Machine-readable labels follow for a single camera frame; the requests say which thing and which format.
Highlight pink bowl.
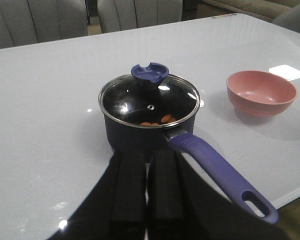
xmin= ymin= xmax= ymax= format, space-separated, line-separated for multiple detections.
xmin=226 ymin=70 xmax=298 ymax=117

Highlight orange ham slices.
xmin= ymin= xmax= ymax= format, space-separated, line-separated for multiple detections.
xmin=139 ymin=114 xmax=177 ymax=126

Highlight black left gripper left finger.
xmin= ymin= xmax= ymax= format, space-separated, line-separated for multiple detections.
xmin=50 ymin=150 xmax=146 ymax=240

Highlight beige cushion seat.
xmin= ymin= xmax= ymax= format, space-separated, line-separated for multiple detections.
xmin=196 ymin=0 xmax=300 ymax=22

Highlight left grey upholstered chair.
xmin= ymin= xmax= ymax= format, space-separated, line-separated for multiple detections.
xmin=0 ymin=0 xmax=88 ymax=49

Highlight glass lid purple knob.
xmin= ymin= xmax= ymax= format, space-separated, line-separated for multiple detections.
xmin=98 ymin=62 xmax=201 ymax=128

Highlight grey upholstered chair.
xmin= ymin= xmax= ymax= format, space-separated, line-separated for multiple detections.
xmin=97 ymin=0 xmax=183 ymax=33
xmin=0 ymin=0 xmax=88 ymax=49

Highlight dark blue saucepan purple handle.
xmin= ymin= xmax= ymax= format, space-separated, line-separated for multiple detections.
xmin=103 ymin=109 xmax=280 ymax=226

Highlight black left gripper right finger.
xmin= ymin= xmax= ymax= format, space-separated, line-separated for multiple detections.
xmin=148 ymin=150 xmax=289 ymax=240

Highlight right grey upholstered chair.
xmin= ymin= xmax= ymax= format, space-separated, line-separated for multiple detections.
xmin=97 ymin=0 xmax=183 ymax=33

